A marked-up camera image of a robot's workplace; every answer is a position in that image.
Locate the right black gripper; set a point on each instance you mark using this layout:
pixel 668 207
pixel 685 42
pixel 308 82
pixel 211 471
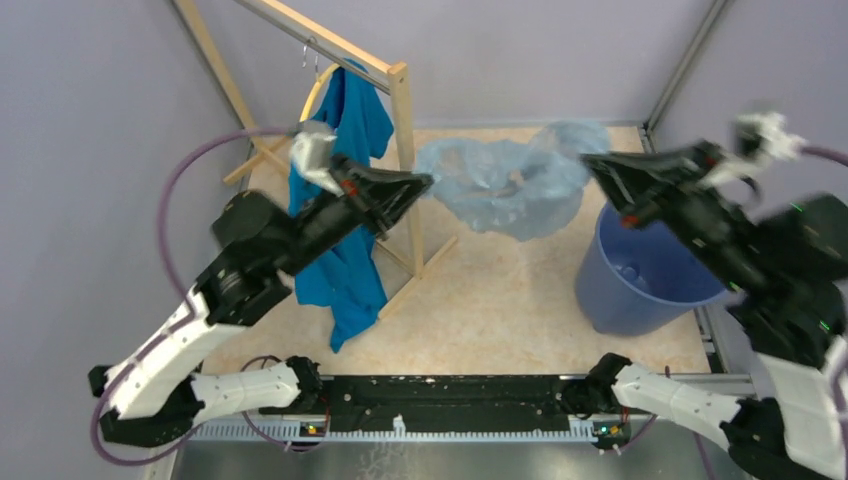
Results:
pixel 638 182

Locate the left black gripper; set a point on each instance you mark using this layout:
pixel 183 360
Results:
pixel 391 194

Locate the blue plastic trash bin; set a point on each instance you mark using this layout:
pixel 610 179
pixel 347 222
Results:
pixel 633 282

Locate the light blue trash bag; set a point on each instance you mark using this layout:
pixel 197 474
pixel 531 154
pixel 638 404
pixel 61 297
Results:
pixel 524 190

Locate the wooden clothes rack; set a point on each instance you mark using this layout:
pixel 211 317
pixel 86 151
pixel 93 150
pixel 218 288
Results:
pixel 391 79

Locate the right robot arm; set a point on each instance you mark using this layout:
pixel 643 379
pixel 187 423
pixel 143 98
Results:
pixel 787 268

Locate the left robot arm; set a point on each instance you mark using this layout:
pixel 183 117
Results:
pixel 156 396

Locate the blue t-shirt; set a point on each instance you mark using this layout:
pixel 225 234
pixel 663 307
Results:
pixel 345 278

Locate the yellow clothes hanger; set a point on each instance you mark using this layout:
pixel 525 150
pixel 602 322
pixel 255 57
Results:
pixel 321 81

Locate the metal hook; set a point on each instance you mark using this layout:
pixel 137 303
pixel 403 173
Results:
pixel 310 56

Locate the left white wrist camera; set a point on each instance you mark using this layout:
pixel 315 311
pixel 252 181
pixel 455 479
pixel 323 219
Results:
pixel 310 155

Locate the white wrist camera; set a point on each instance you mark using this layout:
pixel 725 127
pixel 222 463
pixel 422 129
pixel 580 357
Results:
pixel 310 155
pixel 760 139

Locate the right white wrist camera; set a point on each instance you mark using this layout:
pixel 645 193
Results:
pixel 760 139

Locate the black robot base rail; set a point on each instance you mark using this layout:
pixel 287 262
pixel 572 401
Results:
pixel 460 404

